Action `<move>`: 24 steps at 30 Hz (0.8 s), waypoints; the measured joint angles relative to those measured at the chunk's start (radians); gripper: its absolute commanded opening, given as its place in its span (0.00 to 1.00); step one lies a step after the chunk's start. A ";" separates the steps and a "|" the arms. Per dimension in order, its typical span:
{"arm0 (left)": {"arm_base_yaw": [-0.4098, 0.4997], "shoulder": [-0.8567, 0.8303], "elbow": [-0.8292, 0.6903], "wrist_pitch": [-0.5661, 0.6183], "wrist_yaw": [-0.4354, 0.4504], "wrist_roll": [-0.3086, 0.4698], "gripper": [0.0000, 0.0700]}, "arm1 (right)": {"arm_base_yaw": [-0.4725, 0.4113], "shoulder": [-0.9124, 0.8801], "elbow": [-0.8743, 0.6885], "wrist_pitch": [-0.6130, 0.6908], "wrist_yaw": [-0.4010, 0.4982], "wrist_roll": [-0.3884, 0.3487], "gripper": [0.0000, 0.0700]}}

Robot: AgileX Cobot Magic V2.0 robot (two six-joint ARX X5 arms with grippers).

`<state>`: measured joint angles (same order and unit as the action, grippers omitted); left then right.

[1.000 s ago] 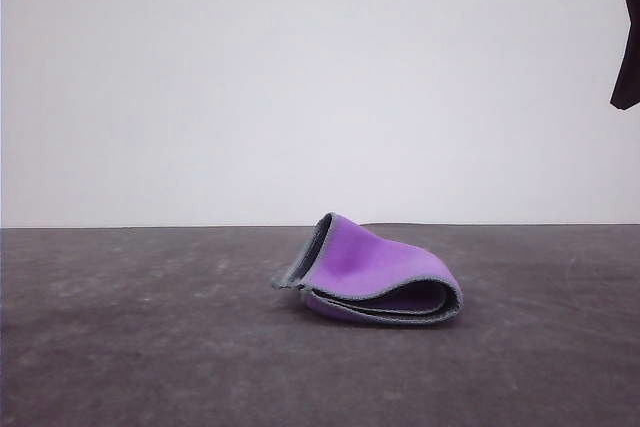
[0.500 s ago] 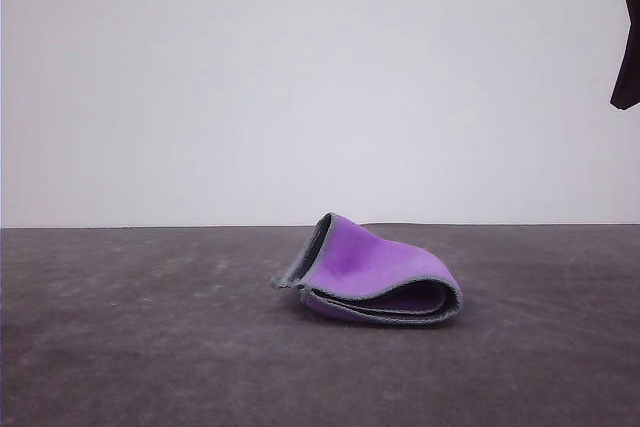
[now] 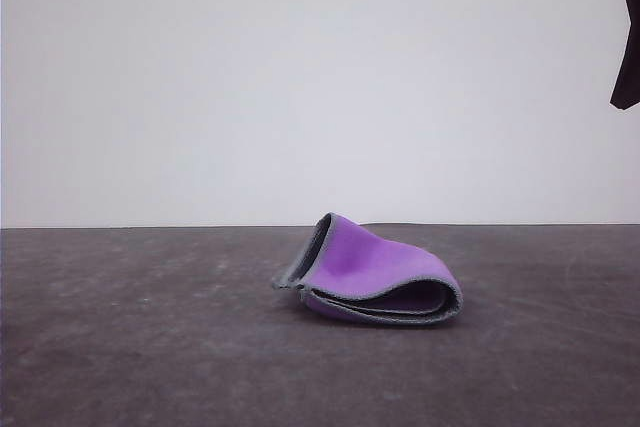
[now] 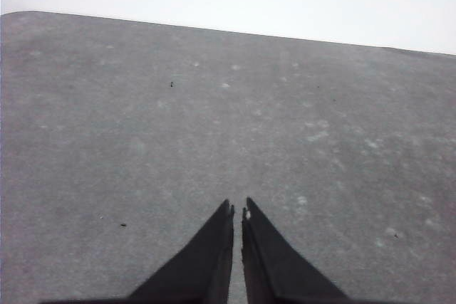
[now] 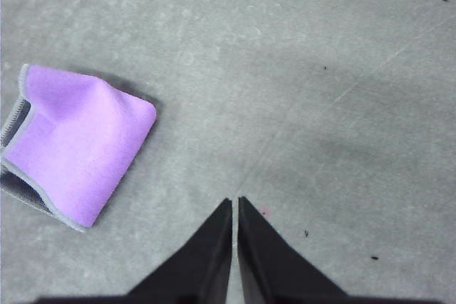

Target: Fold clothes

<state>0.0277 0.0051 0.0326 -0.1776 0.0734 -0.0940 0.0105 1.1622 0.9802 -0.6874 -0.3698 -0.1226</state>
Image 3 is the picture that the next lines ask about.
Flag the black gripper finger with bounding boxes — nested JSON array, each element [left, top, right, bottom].
[[609, 0, 640, 112]]

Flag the purple towel with grey hem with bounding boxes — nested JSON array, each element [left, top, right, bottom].
[[270, 211, 464, 326]]

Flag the grey table cloth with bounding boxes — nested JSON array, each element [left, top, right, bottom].
[[0, 222, 640, 427]]

